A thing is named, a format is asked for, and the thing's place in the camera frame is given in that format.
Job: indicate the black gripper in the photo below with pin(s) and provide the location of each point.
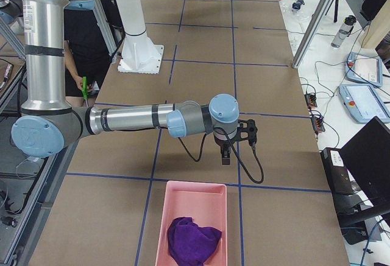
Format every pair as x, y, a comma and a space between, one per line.
221, 143

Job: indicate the purple cloth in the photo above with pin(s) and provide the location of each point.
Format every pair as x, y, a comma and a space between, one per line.
190, 244

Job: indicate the pink plastic bin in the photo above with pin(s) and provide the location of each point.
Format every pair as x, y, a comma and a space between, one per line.
206, 204

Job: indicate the black computer monitor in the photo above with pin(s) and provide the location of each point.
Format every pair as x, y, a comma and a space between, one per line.
366, 156

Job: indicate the teach pendant tablet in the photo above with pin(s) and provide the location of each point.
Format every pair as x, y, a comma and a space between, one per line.
363, 103
362, 68

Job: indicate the folded blue umbrella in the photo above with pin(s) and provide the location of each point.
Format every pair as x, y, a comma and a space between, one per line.
297, 5

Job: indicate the seated person in black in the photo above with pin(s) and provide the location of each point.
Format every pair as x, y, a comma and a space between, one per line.
86, 54

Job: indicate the clear water bottle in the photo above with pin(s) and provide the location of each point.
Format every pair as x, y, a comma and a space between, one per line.
344, 31

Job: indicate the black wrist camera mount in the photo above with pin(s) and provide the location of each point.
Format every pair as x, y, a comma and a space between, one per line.
247, 131

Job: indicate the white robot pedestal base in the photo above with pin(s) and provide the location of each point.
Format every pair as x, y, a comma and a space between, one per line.
139, 54

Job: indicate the green handled tool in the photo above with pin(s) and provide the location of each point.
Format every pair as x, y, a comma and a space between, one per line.
85, 91

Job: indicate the aluminium frame post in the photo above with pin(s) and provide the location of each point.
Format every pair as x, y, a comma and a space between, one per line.
309, 34

